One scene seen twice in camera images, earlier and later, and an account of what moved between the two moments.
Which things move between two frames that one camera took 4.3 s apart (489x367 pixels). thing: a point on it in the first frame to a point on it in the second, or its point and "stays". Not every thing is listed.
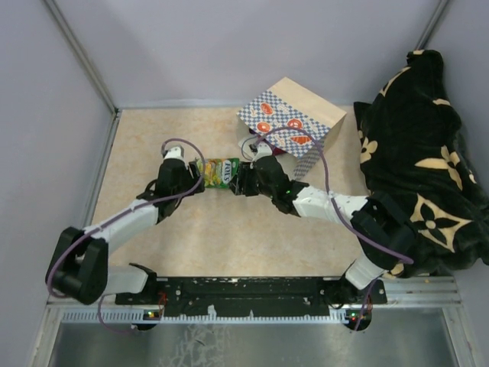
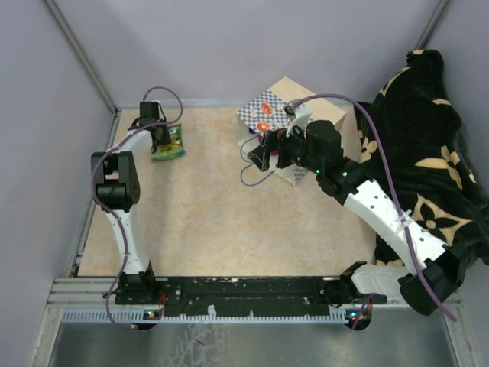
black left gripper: (196, 175) to (166, 138)
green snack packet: (218, 173) to (175, 149)
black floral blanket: (412, 147) stays
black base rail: (257, 297) stays
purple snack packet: (276, 151) stays
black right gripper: (239, 185) to (274, 140)
